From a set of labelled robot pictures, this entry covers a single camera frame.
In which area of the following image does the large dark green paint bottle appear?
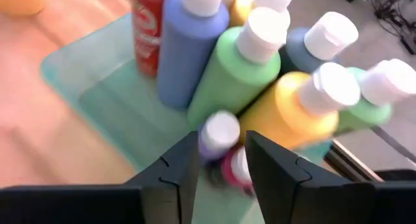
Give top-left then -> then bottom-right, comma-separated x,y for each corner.
279,11 -> 359,74

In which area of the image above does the large light green paint bottle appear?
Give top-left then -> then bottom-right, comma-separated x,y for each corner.
187,6 -> 291,129
334,58 -> 416,136

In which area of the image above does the large lavender paint bottle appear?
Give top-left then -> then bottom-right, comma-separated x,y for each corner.
157,0 -> 230,110

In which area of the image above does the small pink paint bottle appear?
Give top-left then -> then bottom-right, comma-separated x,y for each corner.
220,145 -> 256,195

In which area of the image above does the large yellow paint bottle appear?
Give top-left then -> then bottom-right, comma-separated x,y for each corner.
229,0 -> 298,29
239,62 -> 361,150

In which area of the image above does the small lavender paint bottle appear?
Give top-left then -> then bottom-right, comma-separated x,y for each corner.
197,110 -> 241,163

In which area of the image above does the orange plastic cup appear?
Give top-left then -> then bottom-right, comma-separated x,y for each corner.
0,0 -> 45,16

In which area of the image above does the green translucent plastic bin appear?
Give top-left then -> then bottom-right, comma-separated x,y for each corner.
39,14 -> 334,224

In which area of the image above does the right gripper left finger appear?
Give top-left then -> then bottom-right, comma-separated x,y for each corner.
0,131 -> 201,224

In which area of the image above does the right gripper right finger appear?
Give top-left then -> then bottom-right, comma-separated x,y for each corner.
245,129 -> 416,224

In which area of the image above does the large pinkish red paint bottle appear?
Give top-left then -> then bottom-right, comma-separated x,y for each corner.
129,0 -> 175,78

